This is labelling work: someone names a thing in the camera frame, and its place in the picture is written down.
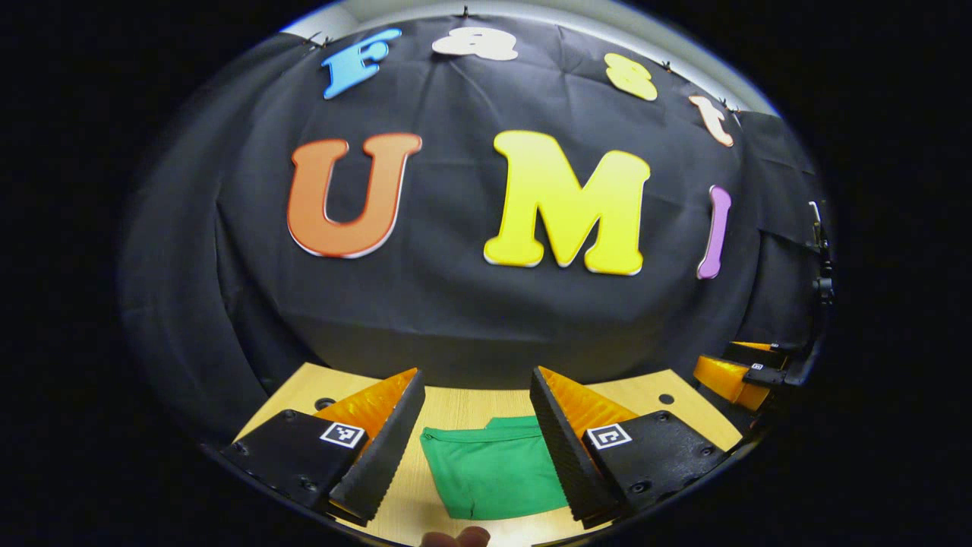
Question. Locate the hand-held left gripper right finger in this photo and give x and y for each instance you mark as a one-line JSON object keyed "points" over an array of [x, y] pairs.
{"points": [[566, 456]]}

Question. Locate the green T-shirt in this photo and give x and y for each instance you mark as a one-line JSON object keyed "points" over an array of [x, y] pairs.
{"points": [[493, 471]]}

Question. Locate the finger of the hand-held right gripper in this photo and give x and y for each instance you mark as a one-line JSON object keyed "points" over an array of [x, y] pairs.
{"points": [[763, 349], [729, 380]]}

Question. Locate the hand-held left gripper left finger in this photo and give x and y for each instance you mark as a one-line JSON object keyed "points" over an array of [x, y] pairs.
{"points": [[383, 456]]}

